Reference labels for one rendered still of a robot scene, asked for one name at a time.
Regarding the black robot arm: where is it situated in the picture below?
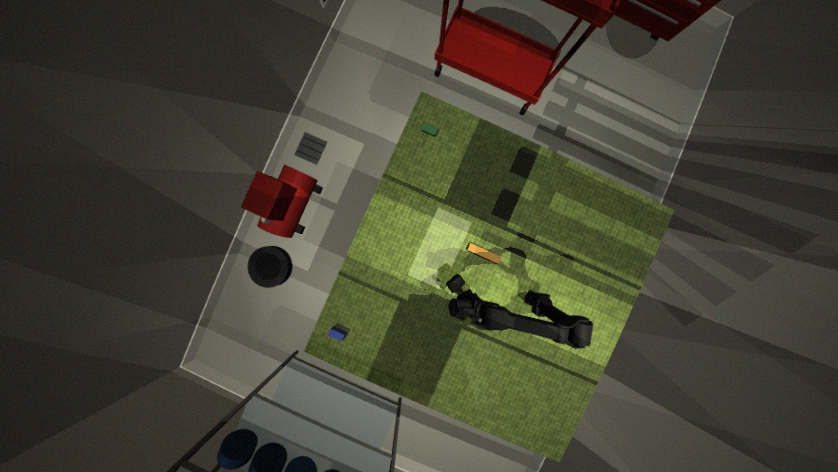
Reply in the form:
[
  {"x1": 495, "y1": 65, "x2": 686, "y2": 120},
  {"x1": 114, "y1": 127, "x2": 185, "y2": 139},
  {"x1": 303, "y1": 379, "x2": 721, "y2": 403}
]
[{"x1": 448, "y1": 289, "x2": 594, "y2": 349}]

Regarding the small green block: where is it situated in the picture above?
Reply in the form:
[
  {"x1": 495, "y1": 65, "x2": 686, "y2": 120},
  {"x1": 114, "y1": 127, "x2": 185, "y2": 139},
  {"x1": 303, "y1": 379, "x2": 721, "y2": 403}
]
[{"x1": 422, "y1": 123, "x2": 438, "y2": 137}]

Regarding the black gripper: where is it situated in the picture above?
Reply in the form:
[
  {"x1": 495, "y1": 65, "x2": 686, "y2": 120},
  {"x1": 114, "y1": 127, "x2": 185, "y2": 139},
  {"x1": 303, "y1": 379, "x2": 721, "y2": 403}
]
[{"x1": 446, "y1": 274, "x2": 479, "y2": 300}]

